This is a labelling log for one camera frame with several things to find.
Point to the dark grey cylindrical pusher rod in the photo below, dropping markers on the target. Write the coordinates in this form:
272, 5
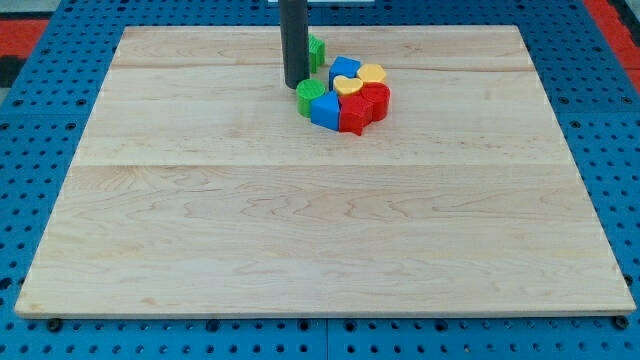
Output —
294, 41

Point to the green star block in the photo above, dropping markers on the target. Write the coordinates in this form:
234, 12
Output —
316, 53

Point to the red star block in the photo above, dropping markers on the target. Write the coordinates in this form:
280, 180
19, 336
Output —
355, 114

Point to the blue cube block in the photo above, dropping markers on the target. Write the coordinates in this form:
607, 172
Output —
344, 66

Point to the green cylinder block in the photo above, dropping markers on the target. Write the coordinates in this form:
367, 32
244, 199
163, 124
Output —
307, 91

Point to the yellow heart block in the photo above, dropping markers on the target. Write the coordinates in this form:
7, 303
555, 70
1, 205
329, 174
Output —
345, 86

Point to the blue pentagon block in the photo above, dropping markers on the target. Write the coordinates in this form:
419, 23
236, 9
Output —
325, 111

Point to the red cylinder block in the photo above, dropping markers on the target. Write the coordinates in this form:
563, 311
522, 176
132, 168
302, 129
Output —
378, 94

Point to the light wooden board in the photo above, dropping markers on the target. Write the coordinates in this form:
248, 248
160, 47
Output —
198, 191

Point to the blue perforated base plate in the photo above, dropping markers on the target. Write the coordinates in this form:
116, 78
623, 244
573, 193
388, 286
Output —
44, 113

